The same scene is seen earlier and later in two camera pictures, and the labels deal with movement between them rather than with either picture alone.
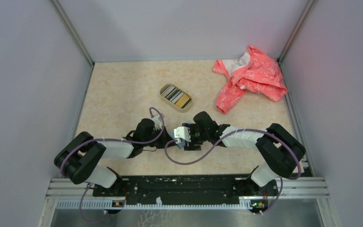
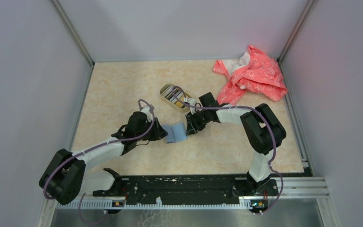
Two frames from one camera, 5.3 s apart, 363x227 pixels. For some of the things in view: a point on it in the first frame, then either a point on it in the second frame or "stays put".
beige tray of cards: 176,97 stays put
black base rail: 187,187 stays put
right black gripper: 192,145 to 193,127
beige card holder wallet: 180,143 to 176,132
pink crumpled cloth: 254,71 stays put
